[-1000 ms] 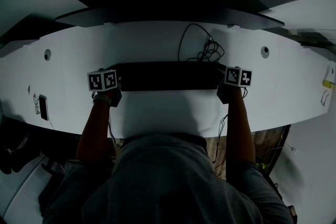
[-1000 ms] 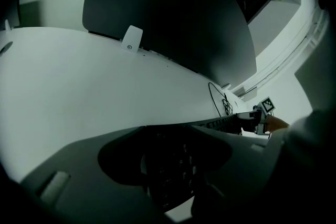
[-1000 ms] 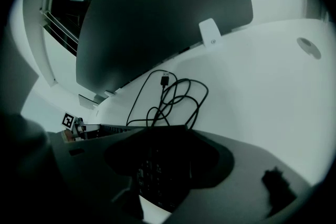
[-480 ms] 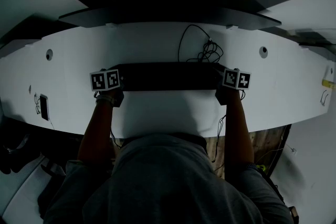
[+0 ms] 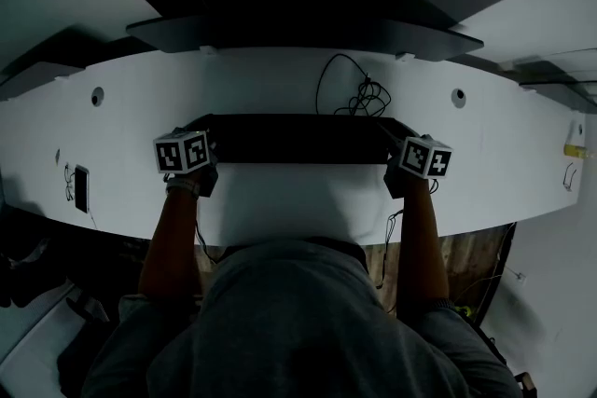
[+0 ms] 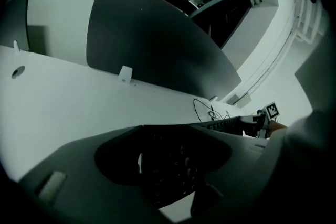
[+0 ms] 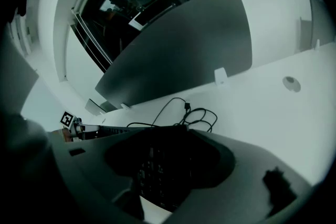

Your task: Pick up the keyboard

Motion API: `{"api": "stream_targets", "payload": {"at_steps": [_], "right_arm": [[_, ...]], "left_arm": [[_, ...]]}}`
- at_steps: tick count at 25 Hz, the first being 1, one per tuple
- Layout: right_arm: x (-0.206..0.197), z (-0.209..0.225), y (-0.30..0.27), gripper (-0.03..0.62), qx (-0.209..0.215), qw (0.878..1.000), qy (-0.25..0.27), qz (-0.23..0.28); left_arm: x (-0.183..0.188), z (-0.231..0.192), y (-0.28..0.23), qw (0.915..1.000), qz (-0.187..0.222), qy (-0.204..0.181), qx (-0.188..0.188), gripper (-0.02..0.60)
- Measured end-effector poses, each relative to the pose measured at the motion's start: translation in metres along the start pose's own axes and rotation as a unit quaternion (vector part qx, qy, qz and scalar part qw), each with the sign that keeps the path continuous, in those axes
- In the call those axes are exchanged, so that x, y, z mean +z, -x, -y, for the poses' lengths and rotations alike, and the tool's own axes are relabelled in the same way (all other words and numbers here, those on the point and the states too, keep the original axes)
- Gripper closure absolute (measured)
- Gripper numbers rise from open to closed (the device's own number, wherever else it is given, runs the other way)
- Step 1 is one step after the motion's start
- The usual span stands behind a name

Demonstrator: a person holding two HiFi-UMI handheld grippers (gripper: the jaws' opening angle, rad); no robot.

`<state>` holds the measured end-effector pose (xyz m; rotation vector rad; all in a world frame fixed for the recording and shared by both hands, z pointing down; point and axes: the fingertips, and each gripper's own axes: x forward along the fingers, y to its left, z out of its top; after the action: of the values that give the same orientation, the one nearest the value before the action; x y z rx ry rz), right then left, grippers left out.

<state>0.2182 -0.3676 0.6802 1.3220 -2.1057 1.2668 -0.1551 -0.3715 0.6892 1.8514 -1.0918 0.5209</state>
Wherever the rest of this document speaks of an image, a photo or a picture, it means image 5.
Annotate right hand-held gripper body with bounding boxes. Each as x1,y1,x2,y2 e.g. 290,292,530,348
382,135,453,200

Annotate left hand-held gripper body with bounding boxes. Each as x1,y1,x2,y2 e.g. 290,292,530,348
152,127,220,199

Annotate black keyboard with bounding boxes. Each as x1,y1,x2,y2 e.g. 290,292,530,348
204,113,397,165

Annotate person's left forearm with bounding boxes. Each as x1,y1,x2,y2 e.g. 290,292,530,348
138,188,204,299

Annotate person's right forearm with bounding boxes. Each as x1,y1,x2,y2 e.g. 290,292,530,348
396,176,451,302

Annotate dark smartphone with white edge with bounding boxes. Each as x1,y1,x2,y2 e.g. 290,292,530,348
73,165,90,214

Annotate black-framed eyeglasses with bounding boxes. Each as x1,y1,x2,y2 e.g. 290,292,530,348
63,162,76,202
562,162,578,192

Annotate dark grey desk partition panel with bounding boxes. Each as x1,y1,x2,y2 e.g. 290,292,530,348
125,16,485,62
0,60,88,102
501,59,597,114

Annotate black bag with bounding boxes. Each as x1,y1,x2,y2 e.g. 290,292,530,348
0,218,150,309

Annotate person's grey hoodie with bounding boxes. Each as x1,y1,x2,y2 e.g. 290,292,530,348
81,237,523,398

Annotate black coiled cable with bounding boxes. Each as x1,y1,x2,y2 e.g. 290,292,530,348
315,53,393,117

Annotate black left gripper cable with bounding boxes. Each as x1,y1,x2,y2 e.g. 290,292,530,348
193,199,220,266

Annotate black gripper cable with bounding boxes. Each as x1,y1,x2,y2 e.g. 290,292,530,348
193,199,220,266
375,179,439,314

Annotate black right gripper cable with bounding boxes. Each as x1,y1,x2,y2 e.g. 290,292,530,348
375,179,439,314

